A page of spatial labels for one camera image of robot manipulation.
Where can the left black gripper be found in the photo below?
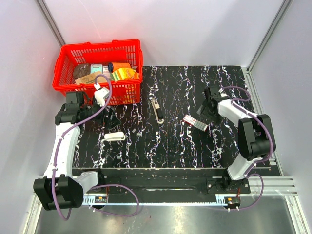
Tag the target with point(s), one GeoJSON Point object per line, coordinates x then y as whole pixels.
{"type": "Point", "coordinates": [112, 120]}

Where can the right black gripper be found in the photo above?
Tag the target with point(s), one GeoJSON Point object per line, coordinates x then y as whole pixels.
{"type": "Point", "coordinates": [203, 105]}

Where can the red white staple box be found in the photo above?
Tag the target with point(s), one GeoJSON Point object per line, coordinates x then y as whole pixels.
{"type": "Point", "coordinates": [196, 123]}

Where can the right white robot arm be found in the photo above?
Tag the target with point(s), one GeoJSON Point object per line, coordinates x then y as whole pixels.
{"type": "Point", "coordinates": [255, 140]}

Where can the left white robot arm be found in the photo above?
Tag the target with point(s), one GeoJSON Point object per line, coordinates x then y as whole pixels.
{"type": "Point", "coordinates": [57, 189]}

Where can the red plastic shopping basket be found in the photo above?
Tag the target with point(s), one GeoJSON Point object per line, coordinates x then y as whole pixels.
{"type": "Point", "coordinates": [119, 51]}

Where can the brown cardboard box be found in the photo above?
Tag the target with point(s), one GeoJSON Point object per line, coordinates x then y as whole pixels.
{"type": "Point", "coordinates": [90, 79]}

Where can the pink white small box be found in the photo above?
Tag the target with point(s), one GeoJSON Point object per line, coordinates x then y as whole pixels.
{"type": "Point", "coordinates": [105, 71]}

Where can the yellow orange snack box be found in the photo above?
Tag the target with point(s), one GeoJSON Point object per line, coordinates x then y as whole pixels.
{"type": "Point", "coordinates": [125, 74]}

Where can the orange bottle blue cap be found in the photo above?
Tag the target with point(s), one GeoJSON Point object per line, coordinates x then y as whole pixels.
{"type": "Point", "coordinates": [113, 66]}

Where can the teal white box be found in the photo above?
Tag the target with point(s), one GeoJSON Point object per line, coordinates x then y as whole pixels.
{"type": "Point", "coordinates": [96, 68]}

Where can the brown round cookie pack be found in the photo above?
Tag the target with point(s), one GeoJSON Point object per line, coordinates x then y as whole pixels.
{"type": "Point", "coordinates": [81, 70]}

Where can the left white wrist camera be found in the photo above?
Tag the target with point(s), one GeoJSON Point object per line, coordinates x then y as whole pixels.
{"type": "Point", "coordinates": [101, 94]}

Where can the aluminium frame rail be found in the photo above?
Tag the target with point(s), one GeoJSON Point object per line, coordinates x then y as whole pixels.
{"type": "Point", "coordinates": [121, 194]}

